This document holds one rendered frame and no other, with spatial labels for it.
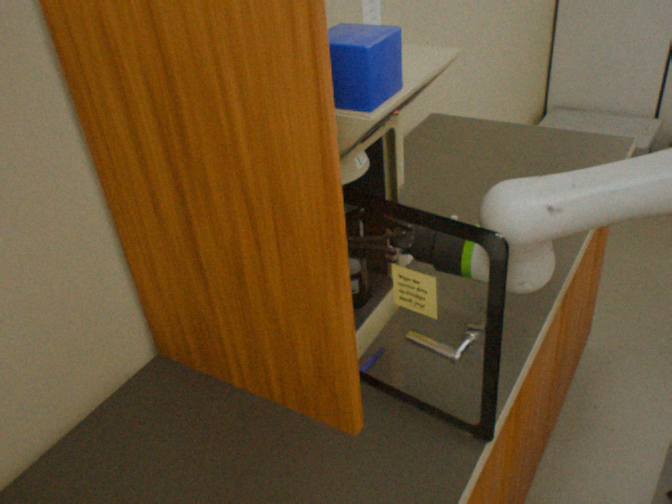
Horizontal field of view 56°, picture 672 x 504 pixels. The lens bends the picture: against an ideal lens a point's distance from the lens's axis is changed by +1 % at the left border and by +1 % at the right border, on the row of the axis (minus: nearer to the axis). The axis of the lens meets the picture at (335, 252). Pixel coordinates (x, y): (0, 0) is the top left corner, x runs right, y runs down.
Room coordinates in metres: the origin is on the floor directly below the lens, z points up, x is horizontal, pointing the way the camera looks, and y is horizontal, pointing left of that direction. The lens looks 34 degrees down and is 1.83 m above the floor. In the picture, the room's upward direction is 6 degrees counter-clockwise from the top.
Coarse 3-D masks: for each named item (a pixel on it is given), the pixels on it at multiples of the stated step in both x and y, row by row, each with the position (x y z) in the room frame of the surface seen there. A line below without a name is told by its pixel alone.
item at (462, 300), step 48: (384, 240) 0.78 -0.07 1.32; (432, 240) 0.72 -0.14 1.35; (480, 240) 0.67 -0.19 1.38; (384, 288) 0.78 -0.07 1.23; (480, 288) 0.67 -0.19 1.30; (384, 336) 0.78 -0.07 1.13; (432, 336) 0.72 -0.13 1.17; (480, 336) 0.67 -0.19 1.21; (384, 384) 0.79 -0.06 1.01; (432, 384) 0.72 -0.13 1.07; (480, 384) 0.67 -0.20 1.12; (480, 432) 0.66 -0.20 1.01
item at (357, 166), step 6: (360, 156) 1.03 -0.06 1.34; (366, 156) 1.06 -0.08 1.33; (354, 162) 1.01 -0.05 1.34; (360, 162) 1.02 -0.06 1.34; (366, 162) 1.04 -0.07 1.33; (348, 168) 1.00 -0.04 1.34; (354, 168) 1.01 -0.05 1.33; (360, 168) 1.01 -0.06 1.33; (366, 168) 1.03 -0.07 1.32; (342, 174) 0.99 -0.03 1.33; (348, 174) 0.99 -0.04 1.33; (354, 174) 1.00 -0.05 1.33; (360, 174) 1.01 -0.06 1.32; (342, 180) 0.98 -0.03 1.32; (348, 180) 0.99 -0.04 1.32
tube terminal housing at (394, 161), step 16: (336, 0) 0.96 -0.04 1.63; (352, 0) 0.99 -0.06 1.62; (384, 0) 1.08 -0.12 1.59; (336, 16) 0.95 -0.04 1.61; (352, 16) 0.99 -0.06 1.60; (384, 16) 1.08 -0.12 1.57; (400, 112) 1.12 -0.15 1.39; (384, 128) 1.06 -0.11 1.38; (400, 128) 1.11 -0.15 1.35; (368, 144) 1.01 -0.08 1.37; (384, 144) 1.11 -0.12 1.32; (400, 144) 1.11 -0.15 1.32; (400, 160) 1.11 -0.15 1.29; (400, 176) 1.11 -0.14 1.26
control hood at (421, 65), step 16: (416, 48) 1.08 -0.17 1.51; (432, 48) 1.07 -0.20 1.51; (448, 48) 1.06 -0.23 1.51; (416, 64) 1.00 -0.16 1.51; (432, 64) 0.99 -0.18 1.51; (448, 64) 1.01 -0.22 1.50; (416, 80) 0.92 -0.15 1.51; (432, 80) 1.05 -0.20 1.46; (400, 96) 0.87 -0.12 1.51; (416, 96) 1.06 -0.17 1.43; (336, 112) 0.83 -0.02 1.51; (352, 112) 0.82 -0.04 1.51; (384, 112) 0.82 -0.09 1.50; (352, 128) 0.81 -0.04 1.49; (368, 128) 0.80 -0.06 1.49; (352, 144) 0.82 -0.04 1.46
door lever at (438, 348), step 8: (408, 336) 0.69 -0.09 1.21; (416, 336) 0.69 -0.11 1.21; (424, 336) 0.69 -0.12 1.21; (464, 336) 0.68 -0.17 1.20; (472, 336) 0.67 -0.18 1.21; (416, 344) 0.68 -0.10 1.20; (424, 344) 0.67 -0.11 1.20; (432, 344) 0.67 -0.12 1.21; (440, 344) 0.67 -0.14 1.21; (464, 344) 0.66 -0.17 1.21; (472, 344) 0.67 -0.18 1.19; (432, 352) 0.66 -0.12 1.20; (440, 352) 0.66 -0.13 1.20; (448, 352) 0.65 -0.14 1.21; (456, 352) 0.65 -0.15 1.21; (464, 352) 0.65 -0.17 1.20; (456, 360) 0.64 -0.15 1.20
